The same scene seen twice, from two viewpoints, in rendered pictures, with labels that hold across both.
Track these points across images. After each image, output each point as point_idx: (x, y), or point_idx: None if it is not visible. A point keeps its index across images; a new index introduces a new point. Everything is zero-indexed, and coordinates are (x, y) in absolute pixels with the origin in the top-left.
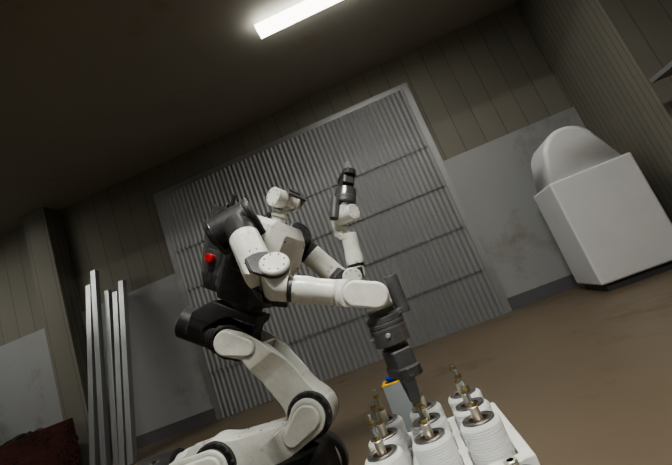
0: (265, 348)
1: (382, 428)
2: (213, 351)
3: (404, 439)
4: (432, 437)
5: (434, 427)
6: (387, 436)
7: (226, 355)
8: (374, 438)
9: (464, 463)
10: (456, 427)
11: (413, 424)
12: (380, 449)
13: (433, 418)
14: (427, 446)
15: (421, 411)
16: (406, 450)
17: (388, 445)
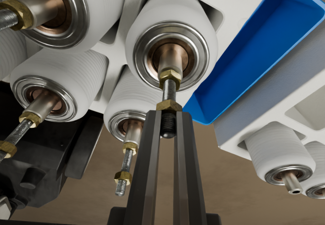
0: None
1: (46, 112)
2: None
3: (60, 62)
4: (182, 60)
5: (103, 10)
6: (67, 102)
7: None
8: (134, 154)
9: None
10: None
11: (53, 48)
12: (140, 137)
13: None
14: (200, 82)
15: (174, 95)
16: (81, 62)
17: (117, 116)
